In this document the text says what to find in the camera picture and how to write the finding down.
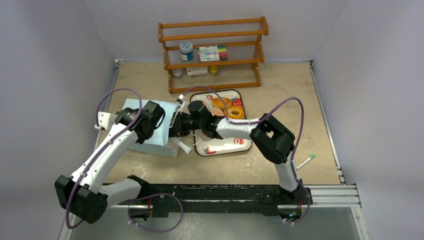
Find white green marker pen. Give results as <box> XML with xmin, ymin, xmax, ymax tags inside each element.
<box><xmin>296</xmin><ymin>154</ymin><xmax>316</xmax><ymax>170</ymax></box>

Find small white jar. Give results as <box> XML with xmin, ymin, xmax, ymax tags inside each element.
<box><xmin>171</xmin><ymin>68</ymin><xmax>183</xmax><ymax>78</ymax></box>

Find pink sugared fake donut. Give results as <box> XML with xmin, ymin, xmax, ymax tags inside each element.
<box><xmin>210</xmin><ymin>107</ymin><xmax>225</xmax><ymax>117</ymax></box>

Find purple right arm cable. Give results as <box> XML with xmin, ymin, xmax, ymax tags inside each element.
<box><xmin>180</xmin><ymin>86</ymin><xmax>306</xmax><ymax>181</ymax></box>

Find white red small box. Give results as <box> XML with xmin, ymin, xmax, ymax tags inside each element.
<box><xmin>186</xmin><ymin>66</ymin><xmax>208</xmax><ymax>77</ymax></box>

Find small yellow object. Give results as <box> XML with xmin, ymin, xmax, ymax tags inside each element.
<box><xmin>209</xmin><ymin>65</ymin><xmax>220</xmax><ymax>75</ymax></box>

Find light blue paper bag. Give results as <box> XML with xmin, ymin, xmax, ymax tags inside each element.
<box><xmin>128</xmin><ymin>100</ymin><xmax>184</xmax><ymax>158</ymax></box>

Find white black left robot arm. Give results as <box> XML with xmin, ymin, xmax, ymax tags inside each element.
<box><xmin>54</xmin><ymin>100</ymin><xmax>166</xmax><ymax>224</ymax></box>

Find blue paint jar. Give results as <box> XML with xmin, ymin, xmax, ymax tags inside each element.
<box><xmin>179</xmin><ymin>41</ymin><xmax>194</xmax><ymax>61</ymax></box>

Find glazed ring fake donut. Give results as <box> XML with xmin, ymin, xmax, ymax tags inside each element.
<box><xmin>224</xmin><ymin>105</ymin><xmax>245</xmax><ymax>120</ymax></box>

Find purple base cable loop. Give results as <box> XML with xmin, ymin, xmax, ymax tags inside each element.
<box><xmin>127</xmin><ymin>193</ymin><xmax>185</xmax><ymax>233</ymax></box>

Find set of coloured markers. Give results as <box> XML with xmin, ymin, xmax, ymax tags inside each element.
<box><xmin>197</xmin><ymin>45</ymin><xmax>228</xmax><ymax>62</ymax></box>

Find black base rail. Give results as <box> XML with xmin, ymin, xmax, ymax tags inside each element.
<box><xmin>127</xmin><ymin>175</ymin><xmax>313</xmax><ymax>219</ymax></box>

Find metal tongs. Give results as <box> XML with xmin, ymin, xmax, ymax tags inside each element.
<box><xmin>171</xmin><ymin>137</ymin><xmax>192</xmax><ymax>154</ymax></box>

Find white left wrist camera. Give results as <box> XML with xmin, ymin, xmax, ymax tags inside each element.
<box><xmin>94</xmin><ymin>111</ymin><xmax>117</xmax><ymax>131</ymax></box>

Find orange bagel fake bread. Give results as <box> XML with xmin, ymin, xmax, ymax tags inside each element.
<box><xmin>211</xmin><ymin>97</ymin><xmax>232</xmax><ymax>111</ymax></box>

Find orange wooden shelf rack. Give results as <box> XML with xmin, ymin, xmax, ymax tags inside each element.
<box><xmin>157</xmin><ymin>16</ymin><xmax>269</xmax><ymax>94</ymax></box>

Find strawberry print white tray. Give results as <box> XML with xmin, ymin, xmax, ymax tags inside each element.
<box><xmin>190</xmin><ymin>89</ymin><xmax>253</xmax><ymax>157</ymax></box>

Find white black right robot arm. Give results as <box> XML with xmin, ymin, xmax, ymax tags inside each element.
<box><xmin>168</xmin><ymin>100</ymin><xmax>301</xmax><ymax>204</ymax></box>

